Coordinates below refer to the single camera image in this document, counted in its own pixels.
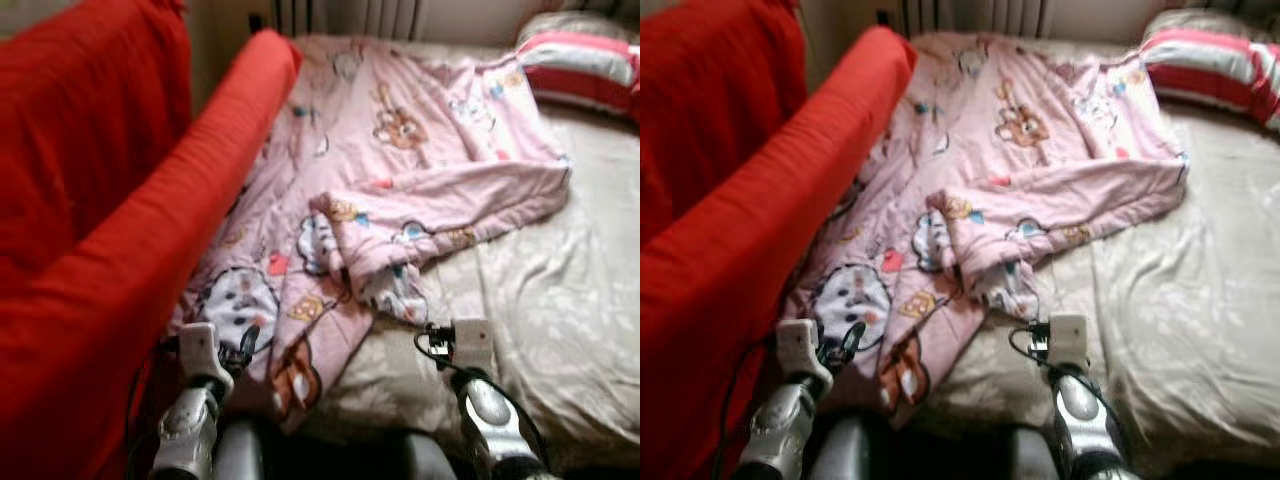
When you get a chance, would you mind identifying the pink cartoon print blanket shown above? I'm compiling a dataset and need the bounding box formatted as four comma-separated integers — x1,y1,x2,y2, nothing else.
168,35,574,423
783,30,1190,429

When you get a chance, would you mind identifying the grey robot left leg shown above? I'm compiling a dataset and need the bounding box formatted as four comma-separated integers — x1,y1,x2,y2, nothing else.
814,415,883,480
213,420,278,480

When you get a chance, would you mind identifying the grey robot leg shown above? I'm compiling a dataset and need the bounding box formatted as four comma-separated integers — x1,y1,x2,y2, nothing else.
398,430,463,480
1008,427,1063,480
213,420,278,480
814,415,883,480

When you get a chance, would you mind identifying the beige floral bed sheet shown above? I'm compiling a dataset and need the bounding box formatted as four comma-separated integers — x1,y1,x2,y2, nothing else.
905,33,1280,477
290,38,641,473

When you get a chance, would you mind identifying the grey robot right leg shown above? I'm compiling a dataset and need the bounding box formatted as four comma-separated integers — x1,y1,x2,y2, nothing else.
1008,427,1063,480
398,430,463,480

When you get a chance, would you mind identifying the red fabric sofa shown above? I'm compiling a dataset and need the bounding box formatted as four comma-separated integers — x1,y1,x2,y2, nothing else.
640,0,918,480
0,0,304,480

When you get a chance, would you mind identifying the red blue striped bolster pillow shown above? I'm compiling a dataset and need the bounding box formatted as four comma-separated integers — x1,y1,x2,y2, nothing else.
516,30,641,117
1140,27,1280,132

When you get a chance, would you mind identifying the grey pleated curtain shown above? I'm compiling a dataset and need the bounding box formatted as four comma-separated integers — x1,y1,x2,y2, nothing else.
270,0,423,42
898,0,1053,40

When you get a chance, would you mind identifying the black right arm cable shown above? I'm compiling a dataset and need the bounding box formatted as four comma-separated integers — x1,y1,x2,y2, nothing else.
414,324,549,466
1008,322,1136,461

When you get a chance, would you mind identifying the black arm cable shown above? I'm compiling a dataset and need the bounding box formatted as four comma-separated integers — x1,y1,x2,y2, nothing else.
1008,322,1136,461
710,338,783,480
122,338,183,480
414,324,549,466

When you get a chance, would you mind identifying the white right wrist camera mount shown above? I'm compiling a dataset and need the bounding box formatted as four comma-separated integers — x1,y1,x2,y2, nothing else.
1045,314,1092,370
450,318,497,374

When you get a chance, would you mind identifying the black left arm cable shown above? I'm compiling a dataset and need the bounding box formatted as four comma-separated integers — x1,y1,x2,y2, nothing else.
122,338,183,480
710,338,783,480

